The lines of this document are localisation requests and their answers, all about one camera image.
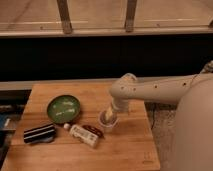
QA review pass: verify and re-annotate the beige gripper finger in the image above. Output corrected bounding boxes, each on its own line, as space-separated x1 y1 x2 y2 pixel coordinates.
104 107 116 122

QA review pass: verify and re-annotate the metal railing post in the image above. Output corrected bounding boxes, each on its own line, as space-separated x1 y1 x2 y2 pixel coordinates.
124 0 137 32
57 0 72 34

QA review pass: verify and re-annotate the green bowl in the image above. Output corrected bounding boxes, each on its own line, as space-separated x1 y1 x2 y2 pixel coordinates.
47 95 80 124

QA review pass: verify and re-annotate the left metal railing post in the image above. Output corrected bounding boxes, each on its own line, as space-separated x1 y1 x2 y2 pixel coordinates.
57 0 72 34

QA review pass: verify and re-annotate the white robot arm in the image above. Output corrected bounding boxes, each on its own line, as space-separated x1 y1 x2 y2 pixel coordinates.
109 73 213 171

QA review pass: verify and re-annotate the right metal railing post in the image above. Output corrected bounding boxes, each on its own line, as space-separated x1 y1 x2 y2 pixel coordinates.
124 0 137 32

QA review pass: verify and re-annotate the black white striped object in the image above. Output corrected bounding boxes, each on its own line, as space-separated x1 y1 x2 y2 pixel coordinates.
23 124 56 143

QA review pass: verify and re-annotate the white bottle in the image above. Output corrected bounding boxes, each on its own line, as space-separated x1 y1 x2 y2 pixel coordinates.
63 123 99 148

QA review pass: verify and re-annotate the dark red snack packet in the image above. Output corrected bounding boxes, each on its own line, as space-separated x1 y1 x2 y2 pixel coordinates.
82 125 104 138

